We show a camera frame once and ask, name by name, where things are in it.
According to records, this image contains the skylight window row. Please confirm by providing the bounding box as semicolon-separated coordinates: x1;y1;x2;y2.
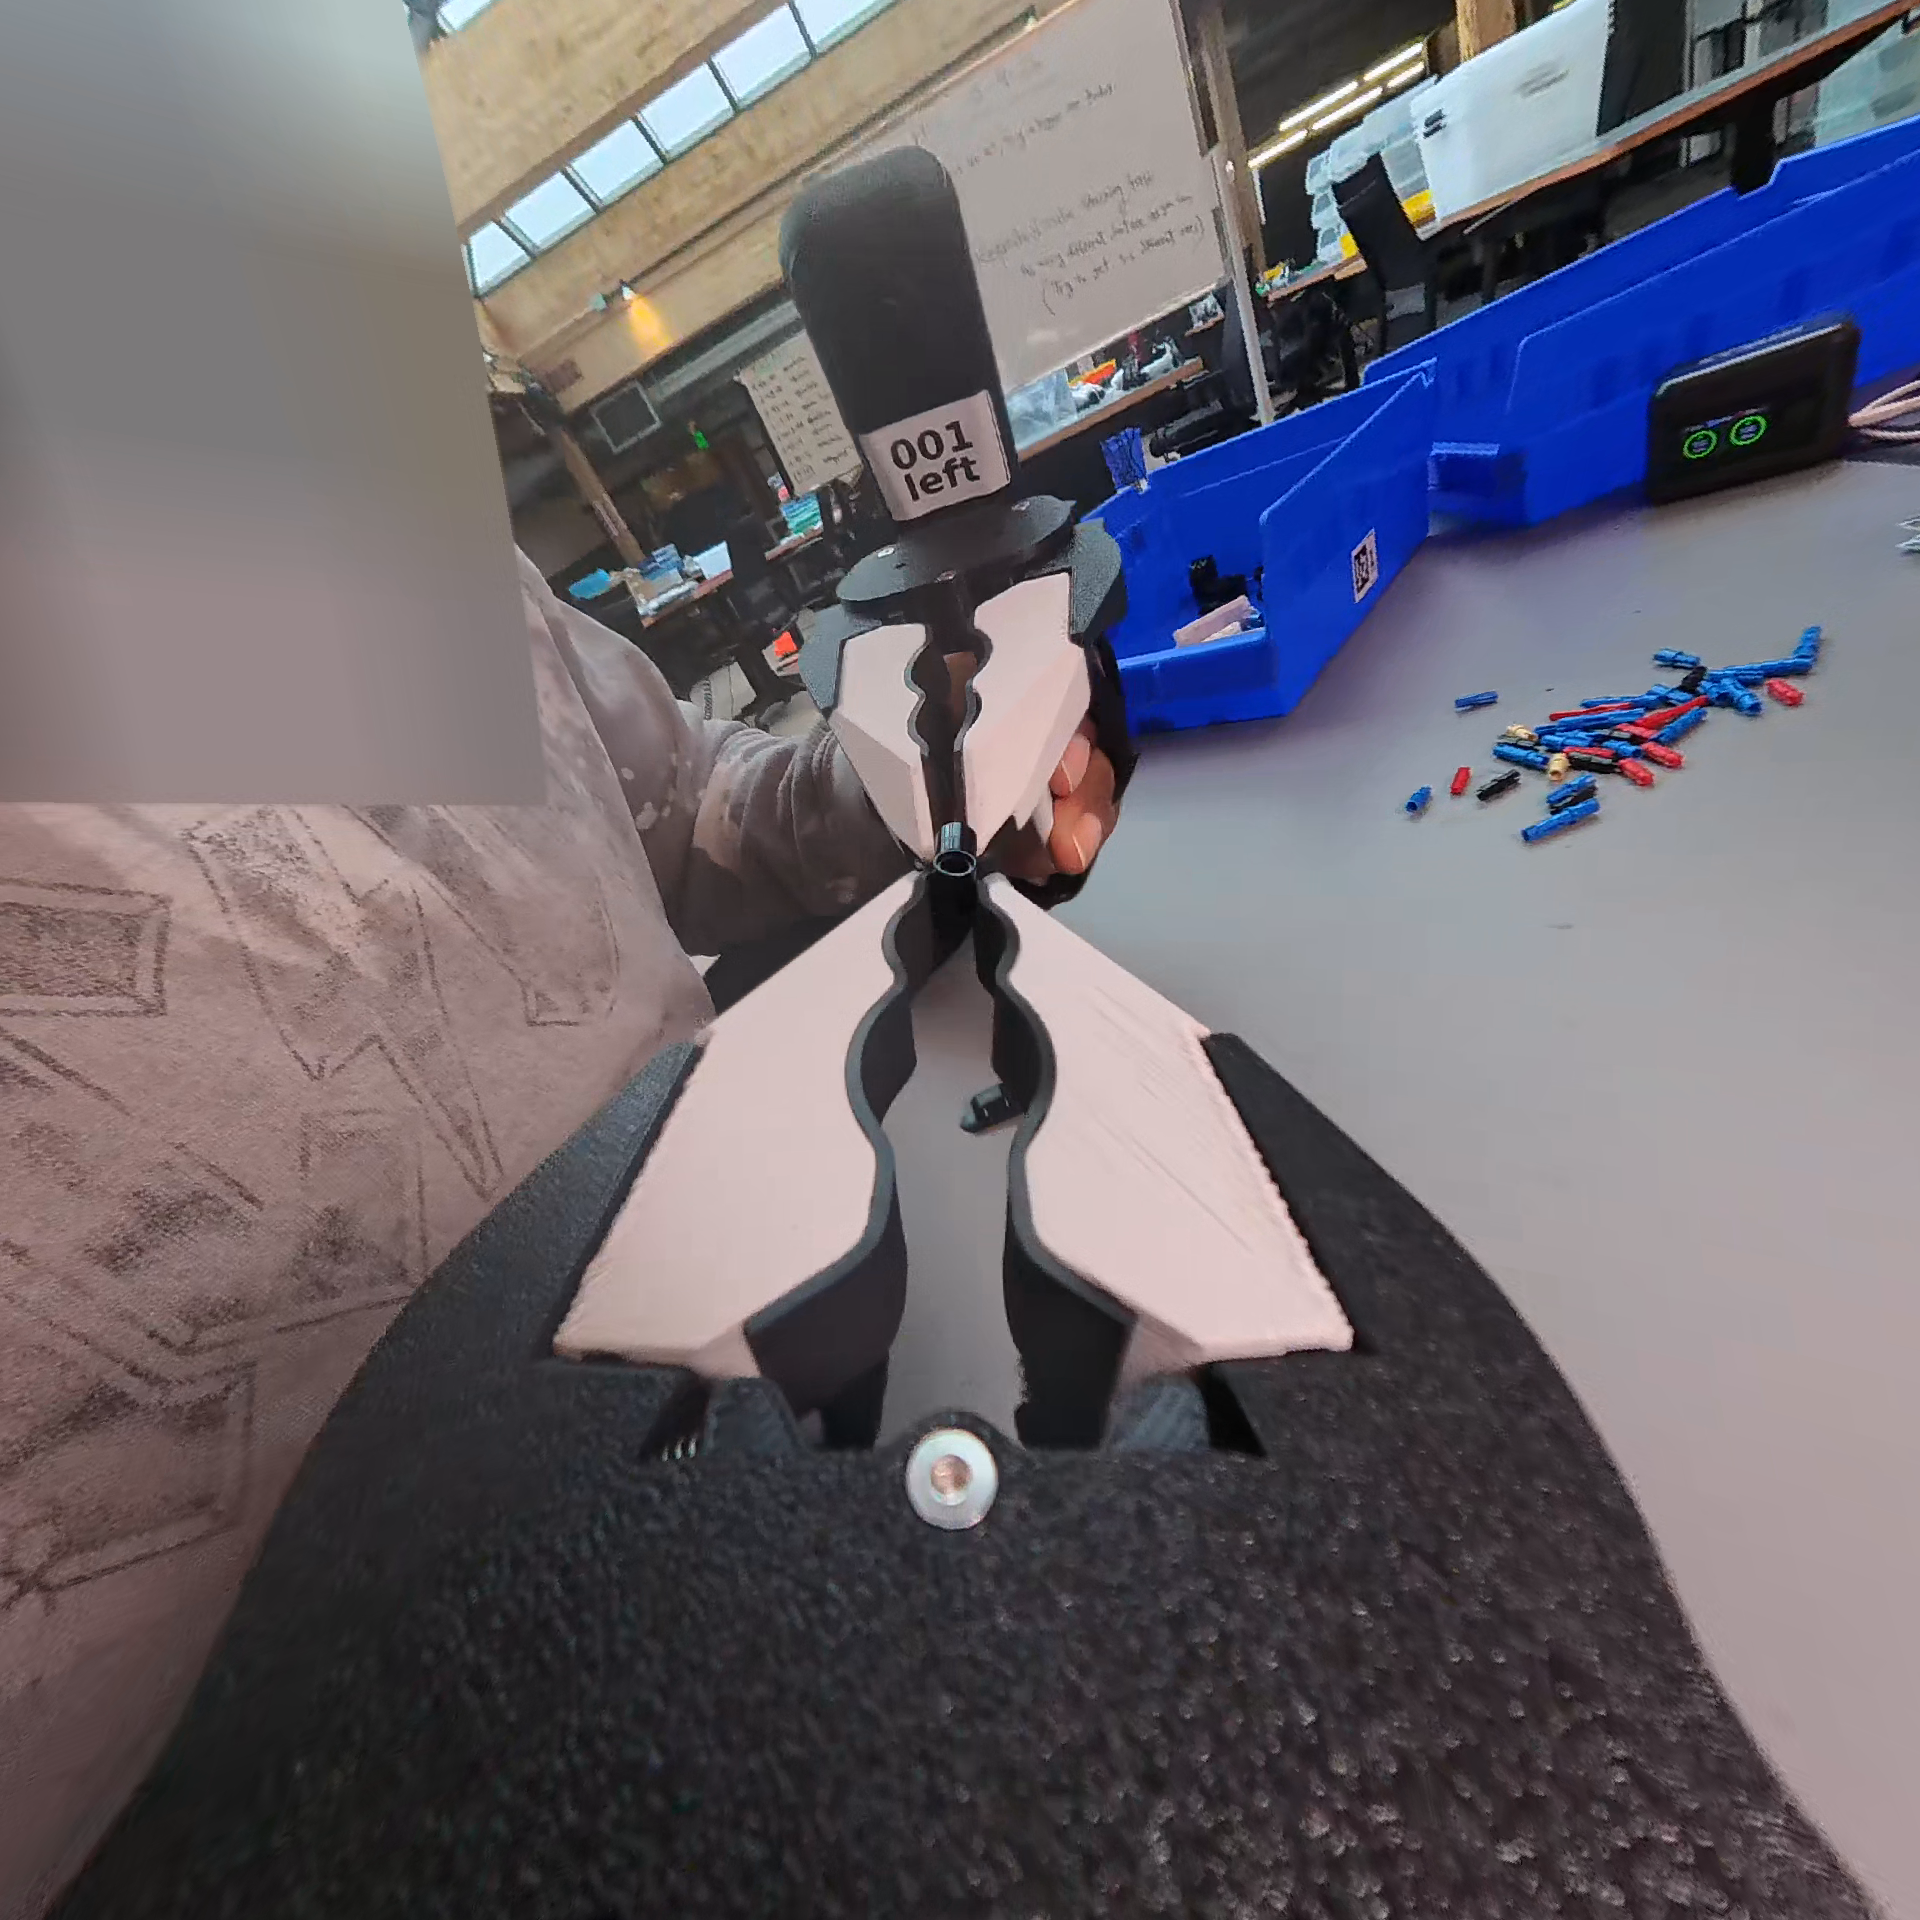
435;0;903;296

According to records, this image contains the wooden top work table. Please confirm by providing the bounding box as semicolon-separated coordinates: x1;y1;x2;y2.
1416;0;1920;243

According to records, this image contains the handwritten paper chart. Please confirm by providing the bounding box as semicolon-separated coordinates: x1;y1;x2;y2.
735;334;867;492

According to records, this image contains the pile of coloured brick pins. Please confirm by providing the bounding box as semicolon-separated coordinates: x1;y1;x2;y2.
1400;625;1826;845

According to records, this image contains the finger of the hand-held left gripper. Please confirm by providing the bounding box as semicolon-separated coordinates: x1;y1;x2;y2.
830;619;947;868
958;576;1098;860

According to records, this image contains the white storage box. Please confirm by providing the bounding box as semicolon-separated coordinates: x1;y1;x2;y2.
1411;0;1613;174

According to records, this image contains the long blue plastic bin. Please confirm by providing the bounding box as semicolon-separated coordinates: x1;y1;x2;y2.
1363;113;1920;529

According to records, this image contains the grey desk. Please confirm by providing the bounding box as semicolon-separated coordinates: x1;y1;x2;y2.
701;450;1920;1920

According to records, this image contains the person's left forearm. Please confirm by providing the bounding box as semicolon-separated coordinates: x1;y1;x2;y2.
517;546;920;963

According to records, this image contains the person's left hand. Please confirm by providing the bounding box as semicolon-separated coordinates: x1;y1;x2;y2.
1030;732;1126;906

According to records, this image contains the black device with green screen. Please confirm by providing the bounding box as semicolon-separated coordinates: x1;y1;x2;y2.
1648;315;1864;505

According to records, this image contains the blue bin with divider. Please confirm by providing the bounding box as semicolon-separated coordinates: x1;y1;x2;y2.
1084;360;1442;736

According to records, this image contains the whiteboard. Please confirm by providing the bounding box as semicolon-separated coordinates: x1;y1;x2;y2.
810;0;1234;395

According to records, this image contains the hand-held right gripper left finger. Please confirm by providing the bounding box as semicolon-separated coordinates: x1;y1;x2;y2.
555;874;942;1379

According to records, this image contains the black office chair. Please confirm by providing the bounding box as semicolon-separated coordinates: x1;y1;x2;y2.
1332;150;1445;354

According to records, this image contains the stack of clear storage boxes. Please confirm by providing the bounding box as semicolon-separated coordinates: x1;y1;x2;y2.
1303;76;1419;227

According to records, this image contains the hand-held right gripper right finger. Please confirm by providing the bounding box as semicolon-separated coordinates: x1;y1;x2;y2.
975;877;1360;1377

